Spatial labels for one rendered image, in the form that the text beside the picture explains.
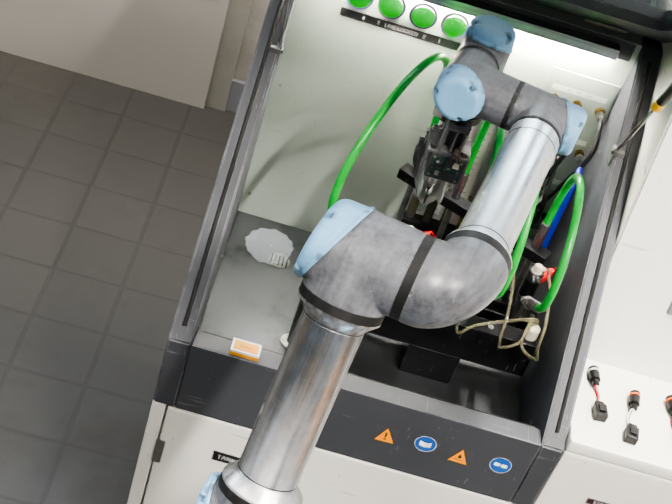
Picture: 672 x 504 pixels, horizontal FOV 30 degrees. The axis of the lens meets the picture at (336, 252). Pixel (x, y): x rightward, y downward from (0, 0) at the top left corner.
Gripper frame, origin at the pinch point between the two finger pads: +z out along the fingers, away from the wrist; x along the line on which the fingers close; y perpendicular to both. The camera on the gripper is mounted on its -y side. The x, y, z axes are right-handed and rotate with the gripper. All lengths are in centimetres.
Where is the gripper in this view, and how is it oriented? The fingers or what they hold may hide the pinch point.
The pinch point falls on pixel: (426, 195)
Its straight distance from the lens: 213.3
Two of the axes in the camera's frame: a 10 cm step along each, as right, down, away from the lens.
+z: -2.5, 7.3, 6.3
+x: 9.6, 2.8, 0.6
